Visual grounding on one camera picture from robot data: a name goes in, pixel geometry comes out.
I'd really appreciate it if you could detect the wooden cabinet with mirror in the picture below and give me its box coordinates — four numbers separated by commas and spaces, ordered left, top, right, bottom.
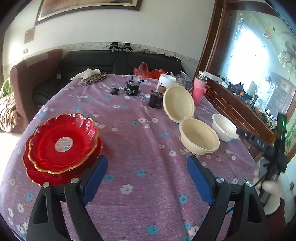
199, 0, 296, 163

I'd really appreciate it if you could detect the red plastic bag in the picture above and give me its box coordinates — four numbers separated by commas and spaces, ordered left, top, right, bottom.
133, 62, 166, 79

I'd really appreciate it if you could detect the leopard print cloth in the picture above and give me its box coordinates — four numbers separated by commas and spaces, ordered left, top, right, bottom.
79, 73, 108, 85

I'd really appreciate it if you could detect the white paper bowl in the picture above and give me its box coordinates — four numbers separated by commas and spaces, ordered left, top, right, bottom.
212, 113, 239, 142

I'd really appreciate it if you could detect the black motor with wires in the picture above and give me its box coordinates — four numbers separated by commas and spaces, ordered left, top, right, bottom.
124, 76, 140, 97

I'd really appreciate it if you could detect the white plastic jar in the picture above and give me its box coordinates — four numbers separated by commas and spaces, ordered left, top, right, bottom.
156, 74, 176, 90

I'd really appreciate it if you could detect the cream hinged clamshell bowl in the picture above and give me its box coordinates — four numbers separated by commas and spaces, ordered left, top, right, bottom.
163, 85, 220, 156

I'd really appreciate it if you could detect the person's right hand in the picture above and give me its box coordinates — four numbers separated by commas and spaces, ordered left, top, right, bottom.
253, 169, 281, 203

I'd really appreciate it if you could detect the brown armchair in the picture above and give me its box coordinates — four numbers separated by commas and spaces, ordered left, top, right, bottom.
10, 49, 62, 133

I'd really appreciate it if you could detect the white cloth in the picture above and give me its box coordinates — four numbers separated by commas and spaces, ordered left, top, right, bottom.
70, 68, 101, 81

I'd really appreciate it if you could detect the purple floral tablecloth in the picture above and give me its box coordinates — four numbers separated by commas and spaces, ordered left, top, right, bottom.
0, 73, 258, 241

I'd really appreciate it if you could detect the black motor with wooden roller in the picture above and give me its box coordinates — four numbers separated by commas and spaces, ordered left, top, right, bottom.
149, 85, 167, 109

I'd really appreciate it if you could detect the framed wall painting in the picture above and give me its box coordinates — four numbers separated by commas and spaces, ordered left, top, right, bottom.
35, 0, 142, 25

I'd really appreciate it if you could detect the red glass plate with sticker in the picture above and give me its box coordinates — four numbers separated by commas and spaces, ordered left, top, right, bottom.
28, 113, 102, 175

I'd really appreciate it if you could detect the black leather sofa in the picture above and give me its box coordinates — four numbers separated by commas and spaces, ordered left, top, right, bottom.
32, 50, 184, 108

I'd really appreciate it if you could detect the pink sleeved bottle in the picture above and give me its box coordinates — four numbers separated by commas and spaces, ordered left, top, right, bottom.
193, 71, 207, 105

